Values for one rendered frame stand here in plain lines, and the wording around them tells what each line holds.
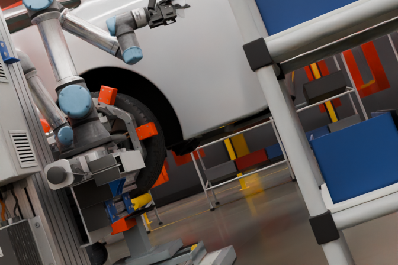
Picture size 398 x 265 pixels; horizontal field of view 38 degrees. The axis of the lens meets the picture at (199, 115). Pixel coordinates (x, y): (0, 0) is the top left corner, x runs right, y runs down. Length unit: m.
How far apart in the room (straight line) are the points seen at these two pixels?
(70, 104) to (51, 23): 0.32
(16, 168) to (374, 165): 1.22
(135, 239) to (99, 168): 1.32
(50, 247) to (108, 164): 0.34
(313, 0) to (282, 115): 0.20
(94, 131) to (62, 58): 0.31
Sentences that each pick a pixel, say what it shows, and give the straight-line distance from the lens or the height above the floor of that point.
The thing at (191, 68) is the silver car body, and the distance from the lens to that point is 3.24.
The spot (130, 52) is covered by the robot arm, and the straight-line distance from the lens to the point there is 2.26.
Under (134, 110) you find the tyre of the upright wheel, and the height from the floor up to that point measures 0.98.
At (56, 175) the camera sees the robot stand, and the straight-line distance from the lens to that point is 1.93.
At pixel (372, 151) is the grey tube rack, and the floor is 0.53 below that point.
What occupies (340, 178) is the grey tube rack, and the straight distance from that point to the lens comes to 0.98.
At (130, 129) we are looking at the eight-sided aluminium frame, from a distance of 3.10.
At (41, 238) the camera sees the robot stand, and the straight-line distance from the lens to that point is 2.09.
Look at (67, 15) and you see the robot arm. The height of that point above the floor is 1.34.
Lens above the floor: 0.62
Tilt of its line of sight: 4 degrees up
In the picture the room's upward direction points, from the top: 20 degrees counter-clockwise
